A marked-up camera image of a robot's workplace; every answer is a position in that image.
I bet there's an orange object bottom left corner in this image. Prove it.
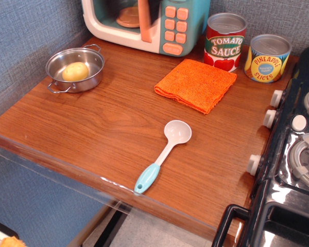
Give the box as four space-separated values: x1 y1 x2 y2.
0 236 26 247

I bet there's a black toy stove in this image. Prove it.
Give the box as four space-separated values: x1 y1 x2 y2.
212 47 309 246

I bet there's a yellow toy potato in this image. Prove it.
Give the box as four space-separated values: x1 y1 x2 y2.
62 62 89 81

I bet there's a small steel pot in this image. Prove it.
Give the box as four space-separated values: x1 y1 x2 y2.
46 44 105 93

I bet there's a white stove knob top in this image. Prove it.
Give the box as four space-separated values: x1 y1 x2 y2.
270 90 284 108

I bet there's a pineapple slices short can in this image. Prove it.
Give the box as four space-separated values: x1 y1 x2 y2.
244 34 292 83

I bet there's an orange cloth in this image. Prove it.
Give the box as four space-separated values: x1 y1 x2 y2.
154 59 237 115

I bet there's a white stove knob middle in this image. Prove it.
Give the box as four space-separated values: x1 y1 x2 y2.
263 110 277 129

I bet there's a white stove knob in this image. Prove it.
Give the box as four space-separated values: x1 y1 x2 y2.
246 154 261 176
263 110 277 129
270 90 284 108

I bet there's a white stove knob bottom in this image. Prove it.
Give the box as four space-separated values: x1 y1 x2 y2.
246 154 261 176

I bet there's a tomato sauce tall can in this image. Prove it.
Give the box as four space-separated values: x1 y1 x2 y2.
203 12 247 72

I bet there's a toy microwave teal and cream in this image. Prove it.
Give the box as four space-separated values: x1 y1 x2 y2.
81 1 211 57

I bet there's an orange microwave turntable plate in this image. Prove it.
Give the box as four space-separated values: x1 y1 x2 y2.
116 6 140 28

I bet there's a white ladle teal handle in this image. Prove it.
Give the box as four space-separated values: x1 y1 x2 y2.
134 120 192 194

